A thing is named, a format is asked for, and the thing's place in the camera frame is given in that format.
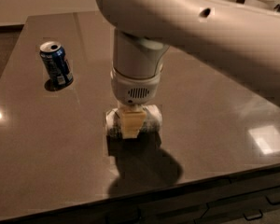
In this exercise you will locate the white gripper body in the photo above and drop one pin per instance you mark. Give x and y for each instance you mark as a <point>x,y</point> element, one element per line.
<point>134,89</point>

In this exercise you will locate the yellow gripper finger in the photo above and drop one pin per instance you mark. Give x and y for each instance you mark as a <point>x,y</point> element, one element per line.
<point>131,120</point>

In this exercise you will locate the white 7up can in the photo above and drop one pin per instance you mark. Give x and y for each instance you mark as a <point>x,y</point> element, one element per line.
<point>151,124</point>

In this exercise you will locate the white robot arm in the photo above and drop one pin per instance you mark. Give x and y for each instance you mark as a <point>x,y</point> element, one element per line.
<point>241,41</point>

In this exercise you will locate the blue soda can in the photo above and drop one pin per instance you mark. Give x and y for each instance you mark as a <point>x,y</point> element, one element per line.
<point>53,54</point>

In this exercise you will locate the dark drawer handle lower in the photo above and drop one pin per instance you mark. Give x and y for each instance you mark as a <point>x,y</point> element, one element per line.
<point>252,215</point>

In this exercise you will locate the dark drawer handle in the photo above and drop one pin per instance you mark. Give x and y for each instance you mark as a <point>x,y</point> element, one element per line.
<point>274,198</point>
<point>252,215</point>

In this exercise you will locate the dark drawer handle right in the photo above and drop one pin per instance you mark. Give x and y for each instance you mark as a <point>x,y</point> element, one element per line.
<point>274,198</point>

